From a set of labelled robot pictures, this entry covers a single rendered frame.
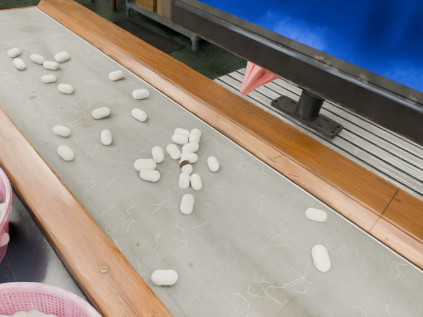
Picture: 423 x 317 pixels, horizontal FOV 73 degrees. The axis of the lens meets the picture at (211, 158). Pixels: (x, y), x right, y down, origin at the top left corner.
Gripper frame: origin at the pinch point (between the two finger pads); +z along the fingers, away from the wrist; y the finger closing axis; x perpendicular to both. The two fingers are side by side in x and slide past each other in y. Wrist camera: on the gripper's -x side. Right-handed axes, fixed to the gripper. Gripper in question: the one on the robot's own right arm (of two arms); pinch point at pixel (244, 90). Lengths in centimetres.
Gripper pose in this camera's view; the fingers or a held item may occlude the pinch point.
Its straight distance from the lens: 52.1
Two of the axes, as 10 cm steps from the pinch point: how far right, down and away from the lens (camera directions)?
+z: -6.0, 8.0, 0.0
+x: 3.7, 2.7, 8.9
